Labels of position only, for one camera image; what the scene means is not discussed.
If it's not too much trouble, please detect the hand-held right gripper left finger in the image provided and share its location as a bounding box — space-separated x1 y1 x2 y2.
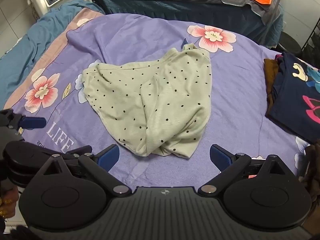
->
42 144 132 197

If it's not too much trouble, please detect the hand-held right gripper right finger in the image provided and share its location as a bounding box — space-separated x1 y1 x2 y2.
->
198 144 288 196

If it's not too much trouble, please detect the black wire rack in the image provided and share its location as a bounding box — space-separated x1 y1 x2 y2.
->
299 11 320 69

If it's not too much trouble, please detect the blue duvet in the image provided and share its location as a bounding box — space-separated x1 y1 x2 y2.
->
0 0 105 77

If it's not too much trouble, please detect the brown garment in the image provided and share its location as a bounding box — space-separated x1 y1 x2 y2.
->
264 58 280 98

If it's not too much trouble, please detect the grey towel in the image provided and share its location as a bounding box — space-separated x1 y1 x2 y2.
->
221 0 283 14

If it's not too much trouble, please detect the navy cartoon print shirt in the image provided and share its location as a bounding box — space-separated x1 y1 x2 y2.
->
265 52 320 144

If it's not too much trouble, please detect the purple floral blanket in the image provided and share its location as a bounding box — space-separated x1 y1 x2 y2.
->
4 7 313 189

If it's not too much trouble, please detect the teal bed cover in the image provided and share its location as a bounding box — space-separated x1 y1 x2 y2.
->
100 0 285 48

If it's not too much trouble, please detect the person's left hand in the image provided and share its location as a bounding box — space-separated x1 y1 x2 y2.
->
0 187 20 220

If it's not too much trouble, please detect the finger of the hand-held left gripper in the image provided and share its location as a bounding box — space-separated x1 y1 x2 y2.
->
59 145 93 161
0 108 47 131

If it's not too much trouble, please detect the black round stool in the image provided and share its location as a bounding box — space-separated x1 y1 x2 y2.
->
278 31 303 55

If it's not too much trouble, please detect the cream polka dot shirt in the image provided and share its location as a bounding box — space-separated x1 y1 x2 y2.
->
81 43 213 158

